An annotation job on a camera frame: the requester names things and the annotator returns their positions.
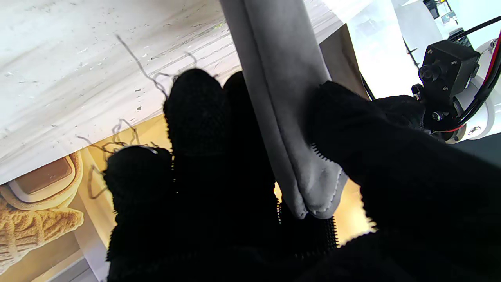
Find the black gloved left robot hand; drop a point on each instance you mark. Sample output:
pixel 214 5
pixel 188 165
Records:
pixel 399 109

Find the printed living room backdrop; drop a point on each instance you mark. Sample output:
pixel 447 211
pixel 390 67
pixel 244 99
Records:
pixel 51 203

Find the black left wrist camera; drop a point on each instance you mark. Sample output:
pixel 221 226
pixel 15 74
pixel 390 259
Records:
pixel 446 74

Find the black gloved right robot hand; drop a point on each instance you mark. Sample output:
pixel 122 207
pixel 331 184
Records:
pixel 411 196

